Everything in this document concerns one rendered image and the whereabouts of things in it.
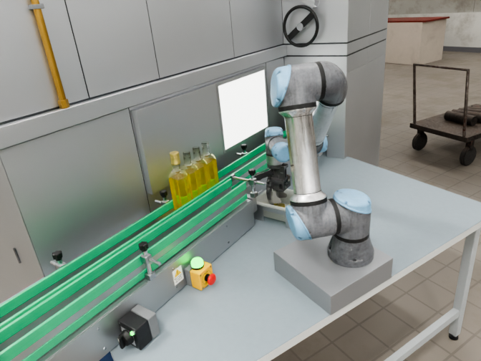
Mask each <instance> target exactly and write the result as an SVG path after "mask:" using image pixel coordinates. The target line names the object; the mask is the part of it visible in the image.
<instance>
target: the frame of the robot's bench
mask: <svg viewBox="0 0 481 361"><path fill-rule="evenodd" d="M480 231H481V228H479V229H478V230H476V231H474V232H473V233H471V234H470V235H468V236H466V238H465V245H464V249H463V254H462V261H461V265H460V272H459V277H458V281H457V288H456V293H455V300H454V304H453V309H451V310H450V311H448V313H446V314H445V315H443V316H442V317H440V318H439V319H438V320H437V321H436V322H434V323H433V324H431V325H430V326H429V327H428V328H426V329H425V330H424V331H422V332H421V333H419V334H418V335H417V336H416V337H415V338H413V339H412V340H410V341H409V342H408V343H406V344H405V345H404V346H403V347H401V348H400V349H399V350H397V351H396V352H395V353H394V354H392V355H391V356H389V357H388V358H387V359H385V360H384V361H403V360H404V359H406V358H407V357H408V356H410V355H411V354H412V353H413V352H414V351H416V350H417V349H419V348H420V347H421V346H422V345H423V344H424V343H426V342H427V341H429V340H430V339H431V338H433V337H434V336H435V335H436V334H437V333H439V332H440V331H441V330H443V329H444V328H445V327H446V326H447V325H449V324H450V328H449V338H450V339H451V340H458V338H459V337H458V335H459V334H460V332H461V328H462V321H463V317H464V313H465V307H466V303H467V296H468V292H469V288H470V282H471V278H472V270H473V266H474V262H475V256H476V252H477V245H478V241H479V237H480Z"/></svg>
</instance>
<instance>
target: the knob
mask: <svg viewBox="0 0 481 361"><path fill-rule="evenodd" d="M117 339H118V342H119V345H120V348H121V349H123V348H125V346H129V345H130V344H132V343H133V342H134V338H133V336H132V335H131V334H130V332H129V331H127V330H126V329H124V330H123V331H122V333H121V334H120V335H119V337H118V338H117Z"/></svg>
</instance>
